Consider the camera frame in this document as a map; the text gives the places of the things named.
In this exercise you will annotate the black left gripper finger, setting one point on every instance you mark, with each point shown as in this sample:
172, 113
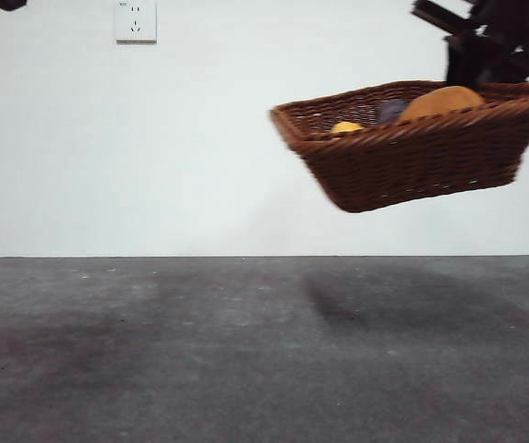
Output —
8, 4

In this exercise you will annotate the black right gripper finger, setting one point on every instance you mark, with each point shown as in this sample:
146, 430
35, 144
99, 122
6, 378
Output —
511, 71
465, 60

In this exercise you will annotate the brown potato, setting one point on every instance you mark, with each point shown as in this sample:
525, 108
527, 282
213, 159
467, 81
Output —
444, 101

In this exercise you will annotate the purple eggplant with green stem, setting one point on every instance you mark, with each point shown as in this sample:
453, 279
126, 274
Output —
391, 111

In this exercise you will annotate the brown wicker basket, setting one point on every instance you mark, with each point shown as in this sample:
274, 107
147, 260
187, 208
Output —
412, 166

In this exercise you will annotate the yellow corn cob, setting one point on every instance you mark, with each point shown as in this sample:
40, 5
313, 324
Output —
347, 127

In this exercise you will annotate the white wall socket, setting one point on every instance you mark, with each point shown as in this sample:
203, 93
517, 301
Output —
136, 23

